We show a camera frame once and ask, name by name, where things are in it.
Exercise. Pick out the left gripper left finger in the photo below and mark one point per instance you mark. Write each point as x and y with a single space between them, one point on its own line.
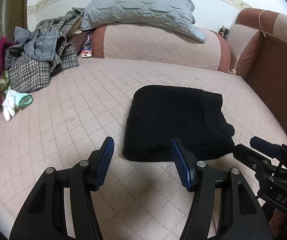
43 216

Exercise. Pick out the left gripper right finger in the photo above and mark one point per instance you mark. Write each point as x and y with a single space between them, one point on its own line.
221 195

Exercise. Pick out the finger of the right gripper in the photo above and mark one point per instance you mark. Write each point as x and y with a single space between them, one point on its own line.
253 160
265 147

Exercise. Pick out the black knit pants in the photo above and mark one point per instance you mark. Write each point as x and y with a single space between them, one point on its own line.
159 114

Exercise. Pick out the right hand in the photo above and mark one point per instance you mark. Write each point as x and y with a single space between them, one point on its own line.
278 222

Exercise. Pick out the pink red corner cushion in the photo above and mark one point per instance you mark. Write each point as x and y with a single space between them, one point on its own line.
246 37

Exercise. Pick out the white green-cuffed glove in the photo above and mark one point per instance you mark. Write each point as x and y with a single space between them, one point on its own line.
14 101

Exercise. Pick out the black sandals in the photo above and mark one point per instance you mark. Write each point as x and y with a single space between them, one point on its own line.
223 32

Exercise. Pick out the houndstooth checked garment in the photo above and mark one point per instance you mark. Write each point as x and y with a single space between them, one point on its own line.
28 75

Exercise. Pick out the pink quilted bolster cushion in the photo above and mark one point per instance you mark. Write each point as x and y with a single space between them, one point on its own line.
145 43

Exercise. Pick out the colourful snack packet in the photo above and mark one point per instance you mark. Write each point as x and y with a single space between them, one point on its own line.
86 50

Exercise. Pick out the grey denim garment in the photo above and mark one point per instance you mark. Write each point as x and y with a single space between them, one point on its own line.
38 46

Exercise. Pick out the grey quilted pillow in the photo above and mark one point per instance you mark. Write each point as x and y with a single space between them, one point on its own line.
173 15

